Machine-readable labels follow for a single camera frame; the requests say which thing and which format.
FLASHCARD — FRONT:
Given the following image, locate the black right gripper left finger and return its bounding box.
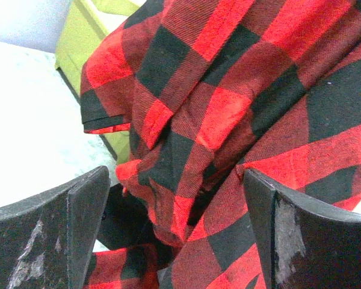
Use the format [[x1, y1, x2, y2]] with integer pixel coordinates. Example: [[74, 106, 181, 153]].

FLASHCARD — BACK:
[[0, 166, 110, 288]]

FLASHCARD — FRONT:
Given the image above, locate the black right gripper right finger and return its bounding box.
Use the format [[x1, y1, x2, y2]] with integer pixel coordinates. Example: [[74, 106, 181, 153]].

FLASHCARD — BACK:
[[244, 169, 361, 288]]

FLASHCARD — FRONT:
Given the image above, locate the black garment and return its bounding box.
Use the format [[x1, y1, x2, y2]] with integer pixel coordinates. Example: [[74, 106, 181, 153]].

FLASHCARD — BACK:
[[97, 184, 156, 250]]

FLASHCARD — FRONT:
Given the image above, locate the green laundry basket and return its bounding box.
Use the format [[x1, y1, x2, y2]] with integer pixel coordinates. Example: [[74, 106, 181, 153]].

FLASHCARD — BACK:
[[55, 0, 139, 162]]

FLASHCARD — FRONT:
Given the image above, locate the red black plaid shirt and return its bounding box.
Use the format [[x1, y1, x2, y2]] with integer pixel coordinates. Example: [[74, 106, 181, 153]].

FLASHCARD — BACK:
[[81, 1, 361, 288]]

